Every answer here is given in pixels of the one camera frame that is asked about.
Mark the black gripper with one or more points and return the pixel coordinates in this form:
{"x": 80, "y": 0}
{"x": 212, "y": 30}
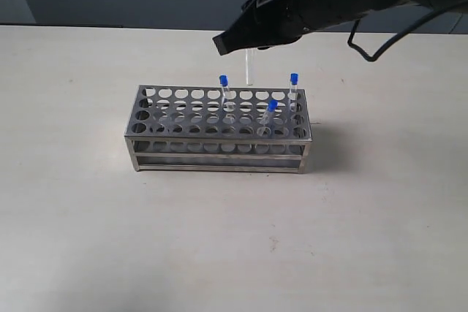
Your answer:
{"x": 267, "y": 23}

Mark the blue capped test tube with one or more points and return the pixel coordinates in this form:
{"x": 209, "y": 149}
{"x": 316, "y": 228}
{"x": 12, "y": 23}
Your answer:
{"x": 267, "y": 117}
{"x": 293, "y": 92}
{"x": 249, "y": 66}
{"x": 228, "y": 105}

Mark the stainless steel test tube rack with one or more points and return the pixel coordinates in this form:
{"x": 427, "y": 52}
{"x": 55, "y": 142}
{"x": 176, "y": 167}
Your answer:
{"x": 181, "y": 128}

